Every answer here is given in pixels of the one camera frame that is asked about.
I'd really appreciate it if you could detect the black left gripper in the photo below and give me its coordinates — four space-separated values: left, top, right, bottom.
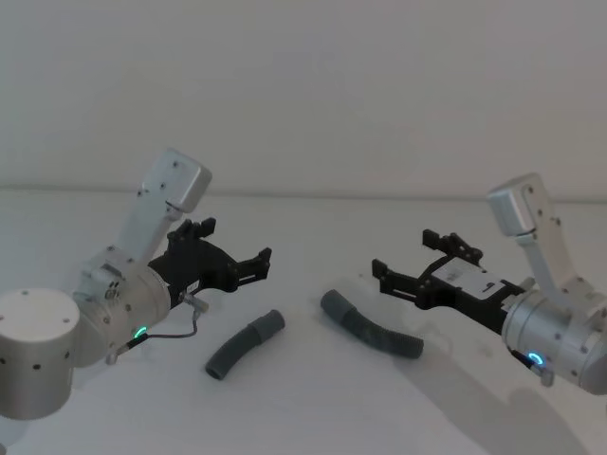
147 216 273 310

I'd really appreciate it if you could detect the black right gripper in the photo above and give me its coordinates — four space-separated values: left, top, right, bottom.
371 228 528 337

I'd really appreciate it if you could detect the white table cloth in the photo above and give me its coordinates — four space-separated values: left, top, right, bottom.
0 184 607 455

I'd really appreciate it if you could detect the thin dark left gripper cable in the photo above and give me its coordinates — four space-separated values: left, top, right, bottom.
104 292 211 366

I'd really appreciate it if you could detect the long grey corrugated hose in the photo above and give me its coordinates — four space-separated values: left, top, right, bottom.
320 289 425 362

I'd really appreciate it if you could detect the short grey corrugated hose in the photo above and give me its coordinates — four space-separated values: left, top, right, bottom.
204 308 287 381

